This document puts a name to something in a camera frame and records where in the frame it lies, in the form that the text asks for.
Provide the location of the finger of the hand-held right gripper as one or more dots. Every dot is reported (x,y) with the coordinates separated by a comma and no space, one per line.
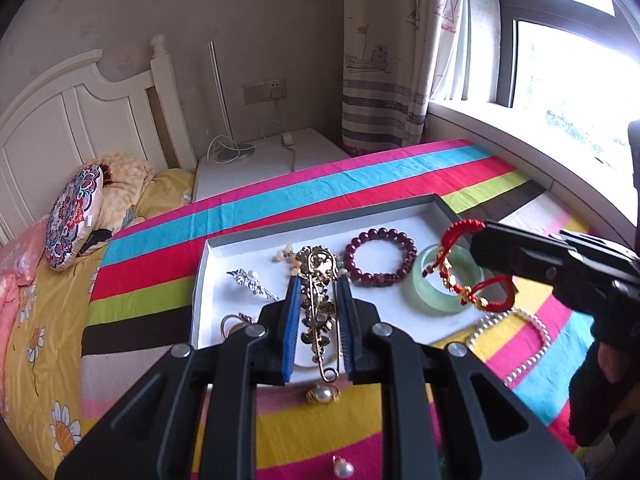
(525,232)
(515,257)

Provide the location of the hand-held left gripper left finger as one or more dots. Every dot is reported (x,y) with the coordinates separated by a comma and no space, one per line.
(291,320)

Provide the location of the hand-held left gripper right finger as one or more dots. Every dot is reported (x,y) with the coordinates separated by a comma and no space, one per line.
(346,320)

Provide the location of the gold safety pin brooch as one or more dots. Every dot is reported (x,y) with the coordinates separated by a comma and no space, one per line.
(320,305)

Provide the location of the silver rhinestone brooch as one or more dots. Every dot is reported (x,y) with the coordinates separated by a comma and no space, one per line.
(250,282)

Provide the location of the grey cardboard jewelry box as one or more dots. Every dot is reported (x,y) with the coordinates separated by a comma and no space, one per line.
(400,305)

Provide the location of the thin gold bangle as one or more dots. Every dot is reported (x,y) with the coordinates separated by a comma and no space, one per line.
(230,327)

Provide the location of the green jade bangle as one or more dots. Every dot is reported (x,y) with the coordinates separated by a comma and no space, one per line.
(440,305)

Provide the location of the person's right forearm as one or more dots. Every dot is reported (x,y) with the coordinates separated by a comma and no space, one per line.
(592,405)

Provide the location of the person's right hand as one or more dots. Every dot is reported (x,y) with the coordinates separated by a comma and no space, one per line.
(611,366)

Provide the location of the colourful striped cloth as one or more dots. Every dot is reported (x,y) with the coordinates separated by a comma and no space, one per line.
(280,195)

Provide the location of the large pearl earring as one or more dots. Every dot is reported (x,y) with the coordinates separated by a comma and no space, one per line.
(344,467)

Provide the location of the white nightstand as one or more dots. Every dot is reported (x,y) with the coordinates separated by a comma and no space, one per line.
(270,170)

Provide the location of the window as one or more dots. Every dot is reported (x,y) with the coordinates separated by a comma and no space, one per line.
(565,70)

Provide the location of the boat print curtain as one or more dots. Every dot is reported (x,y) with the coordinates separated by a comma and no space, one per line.
(390,60)

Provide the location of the white slim desk lamp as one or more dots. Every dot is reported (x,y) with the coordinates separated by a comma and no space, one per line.
(222,100)

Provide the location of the round patterned cushion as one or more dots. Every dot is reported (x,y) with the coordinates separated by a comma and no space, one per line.
(72,217)

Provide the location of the yellow floral bed sheet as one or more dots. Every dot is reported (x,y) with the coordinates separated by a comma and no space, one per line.
(50,340)

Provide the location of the pink floral quilt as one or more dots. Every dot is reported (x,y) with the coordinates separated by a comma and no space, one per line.
(15,270)

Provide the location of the white wooden headboard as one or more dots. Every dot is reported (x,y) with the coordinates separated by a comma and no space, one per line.
(75,110)

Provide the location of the beige wall socket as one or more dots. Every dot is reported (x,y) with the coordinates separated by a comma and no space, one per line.
(265,91)

